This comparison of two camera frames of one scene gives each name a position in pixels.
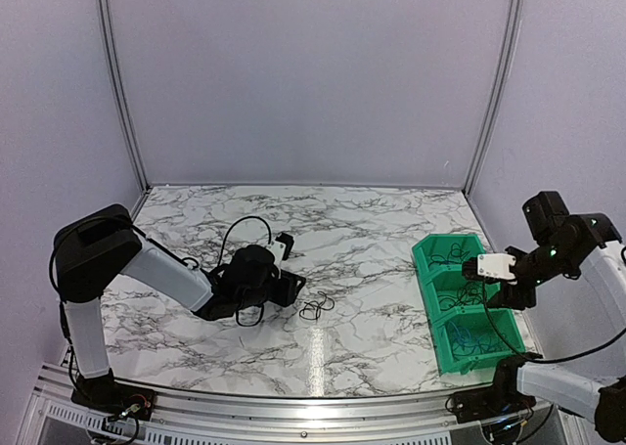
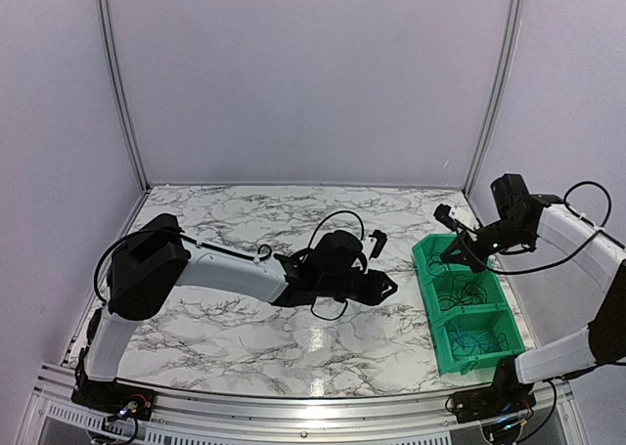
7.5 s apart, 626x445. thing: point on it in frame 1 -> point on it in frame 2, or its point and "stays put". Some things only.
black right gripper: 510,297 -> 461,258
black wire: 470,293 stays put
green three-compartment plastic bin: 464,329 stays put
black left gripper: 289,289 -> 372,295
